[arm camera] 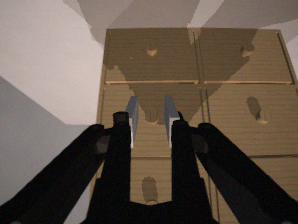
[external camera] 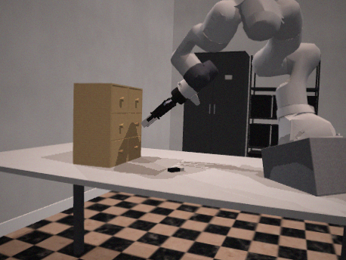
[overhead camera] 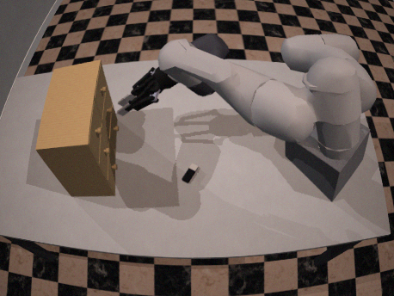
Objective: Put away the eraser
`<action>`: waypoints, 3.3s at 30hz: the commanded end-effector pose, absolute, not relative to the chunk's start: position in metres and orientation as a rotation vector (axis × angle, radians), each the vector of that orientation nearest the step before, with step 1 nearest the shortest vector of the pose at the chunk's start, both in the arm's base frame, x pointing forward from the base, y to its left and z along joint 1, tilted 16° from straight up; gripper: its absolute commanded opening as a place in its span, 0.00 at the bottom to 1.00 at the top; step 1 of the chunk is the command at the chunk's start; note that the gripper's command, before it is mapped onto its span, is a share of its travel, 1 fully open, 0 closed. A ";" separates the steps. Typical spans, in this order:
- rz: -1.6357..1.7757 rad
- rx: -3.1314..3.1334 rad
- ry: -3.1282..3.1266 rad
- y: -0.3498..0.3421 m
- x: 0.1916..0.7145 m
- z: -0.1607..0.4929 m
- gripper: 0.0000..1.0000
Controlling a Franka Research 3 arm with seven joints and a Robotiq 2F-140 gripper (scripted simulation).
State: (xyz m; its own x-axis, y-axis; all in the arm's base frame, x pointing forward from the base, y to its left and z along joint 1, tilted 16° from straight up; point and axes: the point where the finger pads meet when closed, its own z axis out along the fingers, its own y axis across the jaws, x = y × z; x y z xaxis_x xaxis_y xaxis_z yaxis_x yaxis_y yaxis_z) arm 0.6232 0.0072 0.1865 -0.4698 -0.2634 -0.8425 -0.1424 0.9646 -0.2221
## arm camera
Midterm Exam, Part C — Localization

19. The tan wooden chest of drawers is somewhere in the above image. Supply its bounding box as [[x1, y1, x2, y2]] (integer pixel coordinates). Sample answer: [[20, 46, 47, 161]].
[[96, 28, 298, 222]]

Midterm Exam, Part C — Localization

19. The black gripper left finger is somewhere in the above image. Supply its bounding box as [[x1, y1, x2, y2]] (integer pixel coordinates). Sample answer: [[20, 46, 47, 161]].
[[0, 96, 139, 224]]

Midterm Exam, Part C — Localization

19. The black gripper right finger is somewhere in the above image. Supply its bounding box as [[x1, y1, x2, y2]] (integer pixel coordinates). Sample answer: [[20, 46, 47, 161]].
[[164, 96, 298, 224]]

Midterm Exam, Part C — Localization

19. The brown wooden drawer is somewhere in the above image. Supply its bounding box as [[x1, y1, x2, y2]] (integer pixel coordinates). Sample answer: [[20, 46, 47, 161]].
[[105, 29, 199, 85], [215, 162, 298, 224], [197, 30, 292, 84], [205, 87, 298, 158], [102, 87, 203, 160], [130, 164, 210, 205]]

